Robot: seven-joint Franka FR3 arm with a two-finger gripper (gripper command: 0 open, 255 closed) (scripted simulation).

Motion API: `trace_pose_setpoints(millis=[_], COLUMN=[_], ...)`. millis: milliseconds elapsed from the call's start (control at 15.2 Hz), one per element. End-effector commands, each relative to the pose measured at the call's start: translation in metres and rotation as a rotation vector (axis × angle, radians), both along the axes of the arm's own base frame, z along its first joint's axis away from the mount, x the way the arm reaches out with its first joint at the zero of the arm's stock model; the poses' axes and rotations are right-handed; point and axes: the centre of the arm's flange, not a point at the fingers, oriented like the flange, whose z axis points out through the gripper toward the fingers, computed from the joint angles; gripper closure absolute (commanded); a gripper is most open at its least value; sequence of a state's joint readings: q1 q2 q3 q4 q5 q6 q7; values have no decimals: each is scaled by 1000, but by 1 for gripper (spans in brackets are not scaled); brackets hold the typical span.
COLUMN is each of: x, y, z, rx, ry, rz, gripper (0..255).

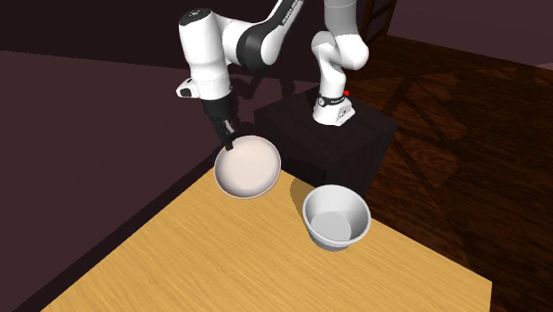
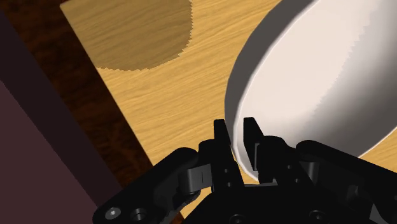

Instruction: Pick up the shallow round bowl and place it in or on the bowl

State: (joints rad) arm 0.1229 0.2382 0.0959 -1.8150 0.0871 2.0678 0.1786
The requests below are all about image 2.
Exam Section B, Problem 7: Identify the wooden table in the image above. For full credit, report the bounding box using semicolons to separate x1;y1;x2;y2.
59;0;397;218

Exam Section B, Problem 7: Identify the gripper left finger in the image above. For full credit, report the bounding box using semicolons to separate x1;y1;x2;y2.
92;118;244;224

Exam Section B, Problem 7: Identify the white bowl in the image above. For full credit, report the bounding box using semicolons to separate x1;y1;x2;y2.
224;0;397;184

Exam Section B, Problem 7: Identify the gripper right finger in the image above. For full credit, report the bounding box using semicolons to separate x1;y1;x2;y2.
242;117;397;224

